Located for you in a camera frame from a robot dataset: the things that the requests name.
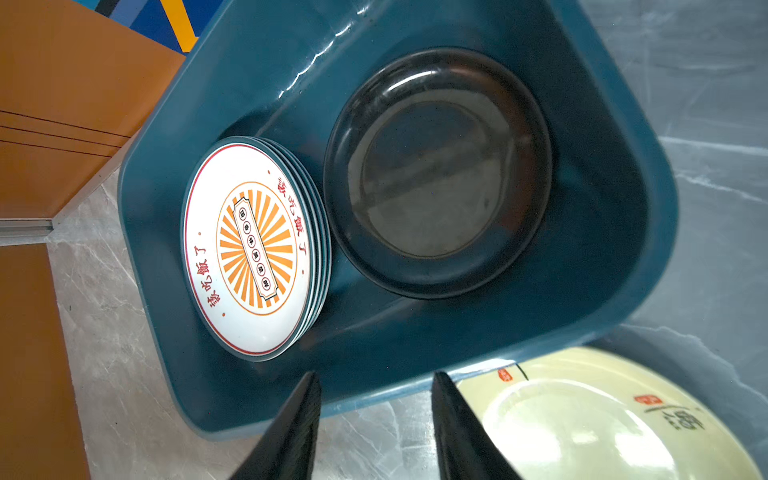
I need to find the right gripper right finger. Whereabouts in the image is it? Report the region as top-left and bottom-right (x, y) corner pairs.
(431, 371), (521, 479)

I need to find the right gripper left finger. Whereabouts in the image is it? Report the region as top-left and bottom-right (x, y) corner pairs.
(231, 372), (321, 479)

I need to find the cream yellow plate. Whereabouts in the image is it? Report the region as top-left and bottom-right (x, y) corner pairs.
(457, 347), (762, 479)

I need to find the orange sunburst plate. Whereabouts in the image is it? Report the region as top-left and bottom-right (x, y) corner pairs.
(181, 136), (320, 362)
(263, 138), (332, 337)

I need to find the black plate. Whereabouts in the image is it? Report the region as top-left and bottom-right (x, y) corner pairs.
(323, 47), (554, 299)

